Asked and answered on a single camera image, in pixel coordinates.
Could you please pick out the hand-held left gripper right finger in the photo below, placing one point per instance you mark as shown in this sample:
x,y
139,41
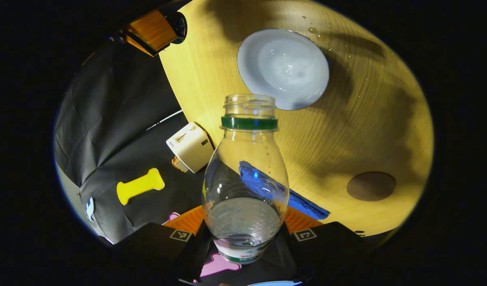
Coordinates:
x,y
330,250

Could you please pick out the clear plastic water bottle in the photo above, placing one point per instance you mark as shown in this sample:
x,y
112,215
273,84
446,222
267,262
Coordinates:
x,y
245,190

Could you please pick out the round brown coaster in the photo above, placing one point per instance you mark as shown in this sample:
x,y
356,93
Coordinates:
x,y
371,186

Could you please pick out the white teacup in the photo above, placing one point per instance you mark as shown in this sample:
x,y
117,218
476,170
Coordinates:
x,y
283,67

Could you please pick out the black backdrop cloth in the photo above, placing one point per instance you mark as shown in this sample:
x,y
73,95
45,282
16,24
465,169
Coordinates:
x,y
108,119

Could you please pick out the toast slice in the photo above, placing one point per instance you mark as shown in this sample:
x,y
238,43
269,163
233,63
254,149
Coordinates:
x,y
179,165

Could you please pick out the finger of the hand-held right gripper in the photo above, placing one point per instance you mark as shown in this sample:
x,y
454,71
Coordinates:
x,y
152,29

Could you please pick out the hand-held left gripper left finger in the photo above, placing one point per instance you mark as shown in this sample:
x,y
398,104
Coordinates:
x,y
156,246

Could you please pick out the white toaster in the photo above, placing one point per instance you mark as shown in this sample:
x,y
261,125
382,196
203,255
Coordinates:
x,y
189,147

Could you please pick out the blue folded towel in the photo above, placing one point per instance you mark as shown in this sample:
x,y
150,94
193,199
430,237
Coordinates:
x,y
303,204

